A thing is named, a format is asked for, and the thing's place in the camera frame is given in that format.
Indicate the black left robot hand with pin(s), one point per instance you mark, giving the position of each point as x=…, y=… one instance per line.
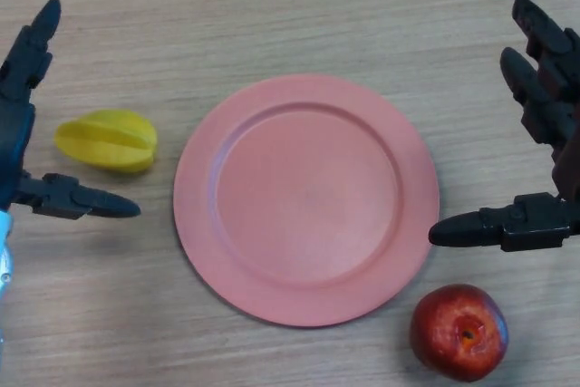
x=13, y=133

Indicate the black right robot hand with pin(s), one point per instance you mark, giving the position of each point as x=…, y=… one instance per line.
x=550, y=101

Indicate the yellow starfruit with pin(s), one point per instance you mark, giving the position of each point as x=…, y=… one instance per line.
x=109, y=140

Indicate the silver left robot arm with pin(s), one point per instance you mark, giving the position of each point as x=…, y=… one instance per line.
x=3, y=264

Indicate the pink round plate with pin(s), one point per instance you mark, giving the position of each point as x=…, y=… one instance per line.
x=306, y=200

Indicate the red apple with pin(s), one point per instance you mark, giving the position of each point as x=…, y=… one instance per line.
x=458, y=333

